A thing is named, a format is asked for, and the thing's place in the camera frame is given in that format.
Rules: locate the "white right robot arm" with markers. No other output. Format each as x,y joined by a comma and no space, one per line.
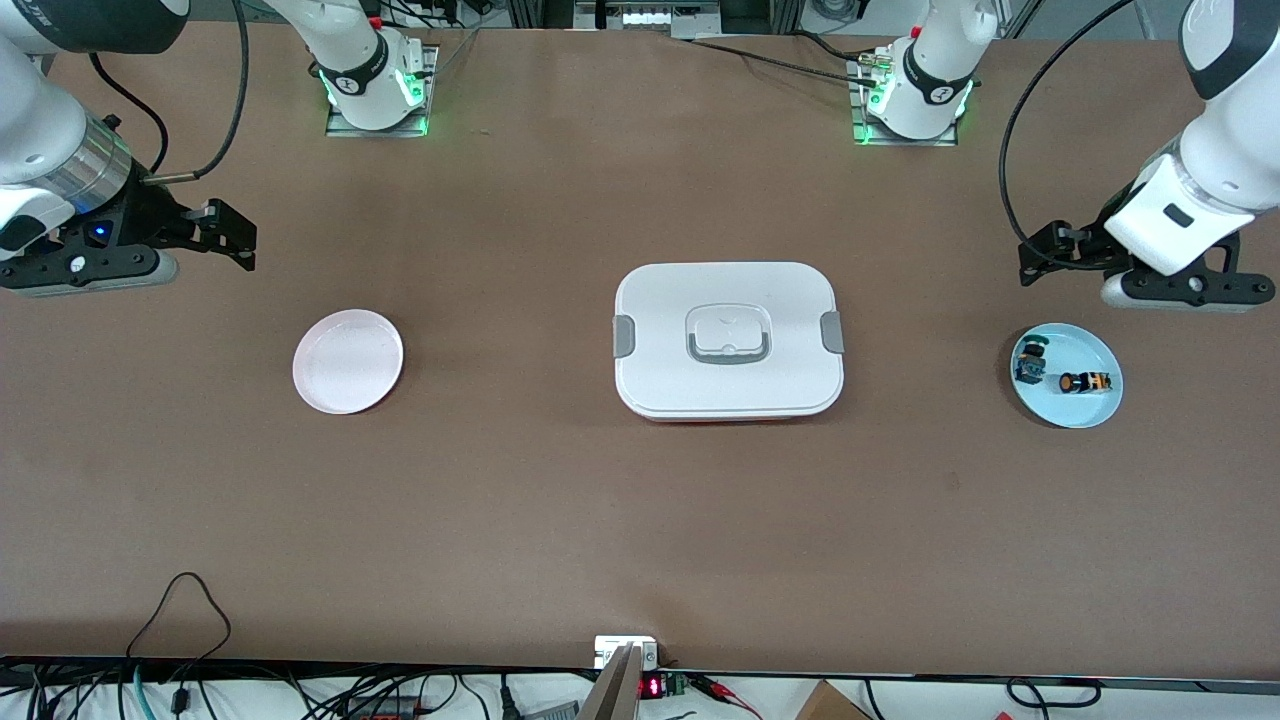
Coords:
30,120

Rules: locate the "red clip lead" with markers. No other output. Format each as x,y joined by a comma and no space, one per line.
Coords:
722,692

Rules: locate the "aluminium frame with white connector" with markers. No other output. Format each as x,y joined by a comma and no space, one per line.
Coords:
645,18

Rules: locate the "red digit display module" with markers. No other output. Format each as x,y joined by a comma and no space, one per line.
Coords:
650,687

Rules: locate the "pink round plate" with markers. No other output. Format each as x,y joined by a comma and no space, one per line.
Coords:
348,362

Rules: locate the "grey metal bar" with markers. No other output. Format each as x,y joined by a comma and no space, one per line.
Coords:
615,690

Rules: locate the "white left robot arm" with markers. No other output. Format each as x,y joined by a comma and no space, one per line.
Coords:
1230,150

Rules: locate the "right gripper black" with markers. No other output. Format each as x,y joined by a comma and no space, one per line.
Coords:
146,218

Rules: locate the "orange push button switch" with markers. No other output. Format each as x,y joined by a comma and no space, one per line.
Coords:
1085,382

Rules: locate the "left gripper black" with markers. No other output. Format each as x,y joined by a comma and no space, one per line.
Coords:
1088,249

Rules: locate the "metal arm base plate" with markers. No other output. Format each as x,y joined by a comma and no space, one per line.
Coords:
340,128
905,142

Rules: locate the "light blue round plate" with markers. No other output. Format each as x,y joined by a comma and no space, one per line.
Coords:
1080,345

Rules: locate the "white lidded lunch box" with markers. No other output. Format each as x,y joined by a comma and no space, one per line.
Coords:
730,340

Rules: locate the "green push button switch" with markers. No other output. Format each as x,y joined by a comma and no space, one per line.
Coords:
1030,368

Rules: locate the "brown cardboard piece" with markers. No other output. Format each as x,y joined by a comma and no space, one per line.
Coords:
830,705

